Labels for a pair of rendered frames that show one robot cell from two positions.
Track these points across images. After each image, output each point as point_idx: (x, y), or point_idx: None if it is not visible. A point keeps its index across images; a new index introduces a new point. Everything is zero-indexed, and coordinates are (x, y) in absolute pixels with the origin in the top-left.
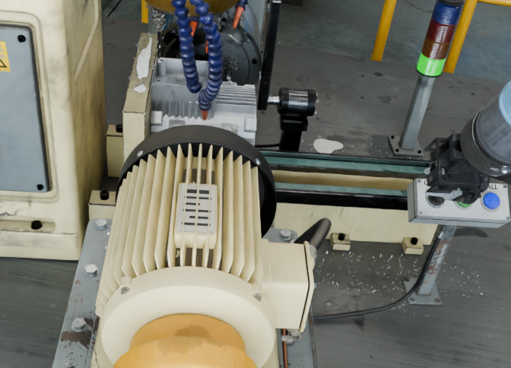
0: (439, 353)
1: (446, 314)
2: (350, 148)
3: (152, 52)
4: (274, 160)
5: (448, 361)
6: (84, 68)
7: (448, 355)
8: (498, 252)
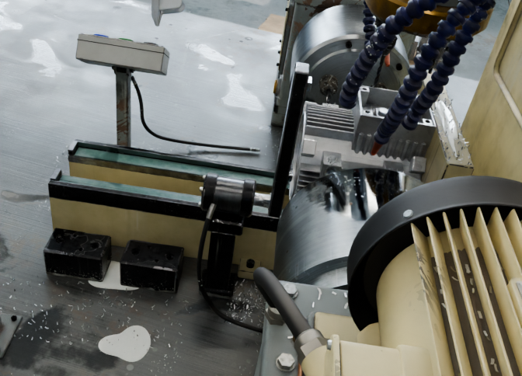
0: (140, 120)
1: (113, 139)
2: (89, 335)
3: (443, 134)
4: (253, 209)
5: (137, 116)
6: (501, 103)
7: (134, 119)
8: (8, 175)
